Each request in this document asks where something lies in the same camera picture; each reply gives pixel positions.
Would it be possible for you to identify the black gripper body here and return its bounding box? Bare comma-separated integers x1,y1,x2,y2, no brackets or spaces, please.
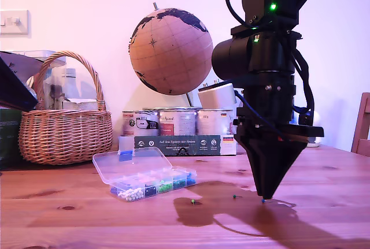
233,72,325,144

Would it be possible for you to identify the pile of white pins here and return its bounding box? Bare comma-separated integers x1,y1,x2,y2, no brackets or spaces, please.
117,187,144,202

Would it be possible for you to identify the tin can with flag print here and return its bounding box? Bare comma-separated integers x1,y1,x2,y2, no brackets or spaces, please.
196,109,235,136

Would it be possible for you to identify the dark green cardboard box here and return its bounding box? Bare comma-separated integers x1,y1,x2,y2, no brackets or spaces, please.
133,134,238,157

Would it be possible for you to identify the tin can with red label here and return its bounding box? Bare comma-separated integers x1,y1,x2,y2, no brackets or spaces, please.
158,109,198,136

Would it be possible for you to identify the wooden chair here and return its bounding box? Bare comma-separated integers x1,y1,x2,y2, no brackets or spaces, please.
350,92,370,159

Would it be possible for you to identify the cork globe on metal stand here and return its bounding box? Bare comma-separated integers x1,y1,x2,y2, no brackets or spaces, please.
128,2,214,111

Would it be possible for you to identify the tin can with black label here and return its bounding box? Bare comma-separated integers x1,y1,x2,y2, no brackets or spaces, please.
121,111,160,137

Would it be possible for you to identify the clear plastic pin organizer box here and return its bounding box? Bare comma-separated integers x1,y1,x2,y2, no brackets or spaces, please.
92,136,198,203

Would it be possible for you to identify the pale cardboard carton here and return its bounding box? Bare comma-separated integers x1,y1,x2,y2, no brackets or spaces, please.
61,98,99,112

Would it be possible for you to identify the white plastic bottle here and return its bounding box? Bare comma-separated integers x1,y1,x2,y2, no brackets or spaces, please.
62,68,78,101

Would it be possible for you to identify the clear plastic bag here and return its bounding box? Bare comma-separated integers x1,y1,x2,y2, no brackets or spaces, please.
43,58,66,111

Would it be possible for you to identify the clear plastic container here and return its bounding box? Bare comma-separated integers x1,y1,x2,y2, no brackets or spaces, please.
13,49,68,69

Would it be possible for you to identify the dark pet food bag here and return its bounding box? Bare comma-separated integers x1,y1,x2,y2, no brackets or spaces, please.
0,51,44,172

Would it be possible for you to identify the dark blue camera cable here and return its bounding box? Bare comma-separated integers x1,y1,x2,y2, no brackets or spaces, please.
233,89,274,131

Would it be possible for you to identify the black sleeved cable bundle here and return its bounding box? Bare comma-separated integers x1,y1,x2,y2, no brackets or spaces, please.
290,48,316,126

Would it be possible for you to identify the small white round camera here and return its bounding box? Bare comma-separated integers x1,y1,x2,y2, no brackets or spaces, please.
306,109,321,148

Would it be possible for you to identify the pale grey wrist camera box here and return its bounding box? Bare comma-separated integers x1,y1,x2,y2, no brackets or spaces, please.
198,80,236,107

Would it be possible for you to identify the wicker basket with handle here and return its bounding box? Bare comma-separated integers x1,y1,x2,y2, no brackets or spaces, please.
18,51,113,166

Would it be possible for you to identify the white wall light switch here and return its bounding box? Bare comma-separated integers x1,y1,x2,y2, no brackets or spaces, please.
0,9,31,36

